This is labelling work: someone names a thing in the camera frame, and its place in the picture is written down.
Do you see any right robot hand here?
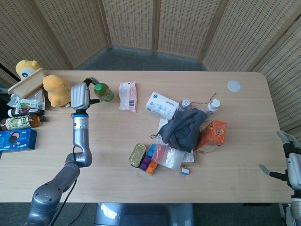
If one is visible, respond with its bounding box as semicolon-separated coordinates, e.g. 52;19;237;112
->
258;130;301;193

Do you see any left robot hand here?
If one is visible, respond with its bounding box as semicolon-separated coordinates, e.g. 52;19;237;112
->
70;77;104;111

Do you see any green plastic bottle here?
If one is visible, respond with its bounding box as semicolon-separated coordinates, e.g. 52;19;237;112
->
94;82;115;103

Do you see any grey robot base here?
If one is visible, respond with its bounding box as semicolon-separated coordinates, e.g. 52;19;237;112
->
94;202;196;226

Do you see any orange plush toy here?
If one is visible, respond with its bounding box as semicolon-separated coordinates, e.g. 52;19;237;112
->
42;74;72;108

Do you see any pink white snack packet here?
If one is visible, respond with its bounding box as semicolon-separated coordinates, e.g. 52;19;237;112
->
118;81;137;113

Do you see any silver green snack packet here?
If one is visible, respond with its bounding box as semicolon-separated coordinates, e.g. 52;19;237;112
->
7;89;46;112

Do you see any beige plastic basket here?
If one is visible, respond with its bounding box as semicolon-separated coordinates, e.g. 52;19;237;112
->
8;67;46;99

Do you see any dark bottle with white cap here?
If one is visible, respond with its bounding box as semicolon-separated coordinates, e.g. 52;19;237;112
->
7;108;45;118

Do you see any yellow plush toy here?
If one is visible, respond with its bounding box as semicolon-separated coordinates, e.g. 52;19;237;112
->
15;59;41;81

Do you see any brown tea bottle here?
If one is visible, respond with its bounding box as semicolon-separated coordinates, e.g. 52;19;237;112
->
0;114;47;131

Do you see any blue cookie box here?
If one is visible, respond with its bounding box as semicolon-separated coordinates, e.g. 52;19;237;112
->
0;128;38;152

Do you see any white tissue pack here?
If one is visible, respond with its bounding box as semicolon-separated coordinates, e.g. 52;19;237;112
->
145;91;180;120

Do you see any gold tin can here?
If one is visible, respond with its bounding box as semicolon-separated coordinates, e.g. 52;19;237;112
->
128;143;147;168

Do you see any orange carton box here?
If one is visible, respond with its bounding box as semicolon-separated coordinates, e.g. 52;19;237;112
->
195;120;228;152

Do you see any blue toy block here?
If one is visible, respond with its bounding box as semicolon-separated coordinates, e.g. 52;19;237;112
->
147;144;158;158

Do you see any purple toy block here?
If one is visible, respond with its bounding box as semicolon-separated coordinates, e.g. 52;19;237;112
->
139;155;152;171

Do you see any clear bottle with white cap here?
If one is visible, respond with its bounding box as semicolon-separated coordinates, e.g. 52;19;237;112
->
206;99;222;116

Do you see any bamboo folding screen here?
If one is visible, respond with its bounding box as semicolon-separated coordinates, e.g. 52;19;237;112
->
0;0;301;151

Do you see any orange toy block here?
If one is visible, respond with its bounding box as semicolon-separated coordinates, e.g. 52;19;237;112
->
145;161;159;177

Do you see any clear bottle with logo cap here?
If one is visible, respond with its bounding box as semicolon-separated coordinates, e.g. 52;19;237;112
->
177;99;191;113

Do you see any grey cloth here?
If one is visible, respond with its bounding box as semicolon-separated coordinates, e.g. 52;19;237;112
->
150;107;208;153

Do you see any clear zip bag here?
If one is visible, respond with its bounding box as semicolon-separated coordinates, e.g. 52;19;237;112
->
153;144;186;174

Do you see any brown beaded string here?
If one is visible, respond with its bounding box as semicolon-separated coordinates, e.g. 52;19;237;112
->
190;92;217;109

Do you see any black floor cable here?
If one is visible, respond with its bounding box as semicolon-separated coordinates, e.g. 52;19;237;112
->
75;202;88;219

